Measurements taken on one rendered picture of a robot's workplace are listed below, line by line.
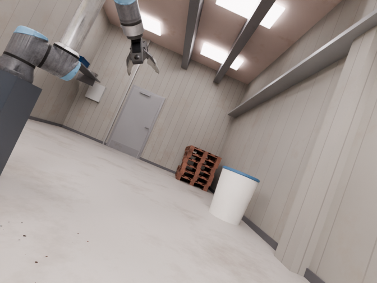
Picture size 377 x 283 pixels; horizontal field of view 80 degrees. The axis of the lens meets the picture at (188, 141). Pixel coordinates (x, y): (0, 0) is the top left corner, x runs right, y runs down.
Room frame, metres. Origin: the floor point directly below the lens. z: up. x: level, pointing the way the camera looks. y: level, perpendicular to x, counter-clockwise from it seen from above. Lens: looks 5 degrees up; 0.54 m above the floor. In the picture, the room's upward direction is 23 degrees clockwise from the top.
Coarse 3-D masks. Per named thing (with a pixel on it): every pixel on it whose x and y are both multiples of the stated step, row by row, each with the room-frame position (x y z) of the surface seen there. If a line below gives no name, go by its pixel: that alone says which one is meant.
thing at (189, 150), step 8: (192, 152) 5.91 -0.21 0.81; (200, 152) 6.50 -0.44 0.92; (208, 152) 5.92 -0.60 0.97; (184, 160) 5.93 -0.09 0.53; (192, 160) 5.94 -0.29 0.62; (200, 160) 5.93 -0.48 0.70; (208, 160) 5.93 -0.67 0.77; (216, 160) 5.97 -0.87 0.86; (184, 168) 5.91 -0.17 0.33; (192, 168) 7.13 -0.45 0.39; (200, 168) 7.05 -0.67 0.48; (208, 168) 6.53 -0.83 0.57; (216, 168) 5.94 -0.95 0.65; (176, 176) 6.01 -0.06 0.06; (184, 176) 6.03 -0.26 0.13; (192, 176) 6.50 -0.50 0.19; (200, 176) 6.11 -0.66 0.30; (208, 176) 6.50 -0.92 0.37; (192, 184) 5.94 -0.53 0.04; (200, 184) 5.95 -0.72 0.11; (208, 184) 5.96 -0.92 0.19
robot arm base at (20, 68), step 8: (8, 56) 1.16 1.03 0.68; (16, 56) 1.17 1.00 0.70; (0, 64) 1.14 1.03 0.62; (8, 64) 1.15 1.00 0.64; (16, 64) 1.17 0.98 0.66; (24, 64) 1.19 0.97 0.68; (32, 64) 1.23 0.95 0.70; (8, 72) 1.15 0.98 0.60; (16, 72) 1.17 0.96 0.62; (24, 72) 1.20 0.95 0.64; (32, 72) 1.25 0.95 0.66; (32, 80) 1.26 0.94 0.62
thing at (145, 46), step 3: (129, 36) 0.93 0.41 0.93; (132, 36) 0.93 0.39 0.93; (135, 36) 0.93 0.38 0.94; (138, 36) 0.93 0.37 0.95; (141, 36) 0.95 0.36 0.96; (132, 39) 0.94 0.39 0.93; (144, 45) 1.00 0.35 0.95; (147, 45) 1.04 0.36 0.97; (144, 48) 1.00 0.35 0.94; (144, 51) 0.99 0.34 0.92; (147, 51) 1.05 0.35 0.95; (144, 54) 1.00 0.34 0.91; (144, 57) 1.01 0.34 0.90
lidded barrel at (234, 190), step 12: (228, 168) 3.10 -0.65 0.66; (228, 180) 3.07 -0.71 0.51; (240, 180) 3.00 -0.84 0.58; (252, 180) 3.02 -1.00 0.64; (216, 192) 3.22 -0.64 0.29; (228, 192) 3.04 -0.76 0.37; (240, 192) 3.01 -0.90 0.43; (252, 192) 3.10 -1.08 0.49; (216, 204) 3.13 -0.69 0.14; (228, 204) 3.03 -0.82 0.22; (240, 204) 3.03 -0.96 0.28; (216, 216) 3.09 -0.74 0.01; (228, 216) 3.03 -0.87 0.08; (240, 216) 3.09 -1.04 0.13
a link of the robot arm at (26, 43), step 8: (16, 32) 1.16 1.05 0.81; (24, 32) 1.16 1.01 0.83; (32, 32) 1.17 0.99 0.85; (16, 40) 1.16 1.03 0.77; (24, 40) 1.17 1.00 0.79; (32, 40) 1.18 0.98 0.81; (40, 40) 1.21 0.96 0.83; (48, 40) 1.27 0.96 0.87; (8, 48) 1.16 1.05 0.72; (16, 48) 1.16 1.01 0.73; (24, 48) 1.17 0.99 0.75; (32, 48) 1.19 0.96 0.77; (40, 48) 1.22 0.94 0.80; (48, 48) 1.24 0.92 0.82; (24, 56) 1.18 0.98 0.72; (32, 56) 1.21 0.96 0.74; (40, 56) 1.23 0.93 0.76; (40, 64) 1.26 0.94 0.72
